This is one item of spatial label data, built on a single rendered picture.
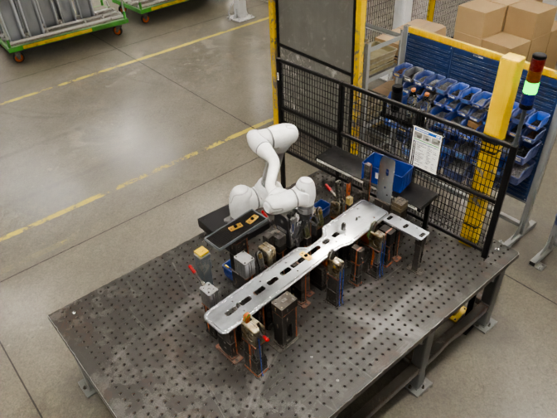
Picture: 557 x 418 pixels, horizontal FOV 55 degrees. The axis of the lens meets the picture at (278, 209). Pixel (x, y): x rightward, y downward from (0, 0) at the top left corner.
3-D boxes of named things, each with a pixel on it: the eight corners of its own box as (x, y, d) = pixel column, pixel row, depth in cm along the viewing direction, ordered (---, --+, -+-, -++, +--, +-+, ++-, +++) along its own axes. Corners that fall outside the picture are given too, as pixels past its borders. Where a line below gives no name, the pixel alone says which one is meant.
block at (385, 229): (385, 269, 347) (389, 236, 329) (372, 261, 353) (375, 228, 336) (394, 262, 352) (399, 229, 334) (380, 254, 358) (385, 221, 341)
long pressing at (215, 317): (227, 339, 271) (226, 337, 270) (199, 315, 284) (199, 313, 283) (390, 213, 345) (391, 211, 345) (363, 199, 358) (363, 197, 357)
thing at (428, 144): (436, 177, 349) (443, 135, 330) (407, 163, 362) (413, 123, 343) (438, 175, 350) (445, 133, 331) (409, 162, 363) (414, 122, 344)
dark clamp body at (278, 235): (281, 288, 337) (279, 242, 314) (266, 278, 345) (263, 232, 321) (293, 279, 343) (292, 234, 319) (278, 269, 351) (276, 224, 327)
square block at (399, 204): (395, 248, 362) (401, 206, 340) (385, 243, 367) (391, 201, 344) (403, 242, 366) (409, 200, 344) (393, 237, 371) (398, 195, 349)
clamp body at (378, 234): (376, 282, 339) (380, 240, 317) (361, 273, 345) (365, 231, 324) (385, 274, 343) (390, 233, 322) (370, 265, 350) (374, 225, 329)
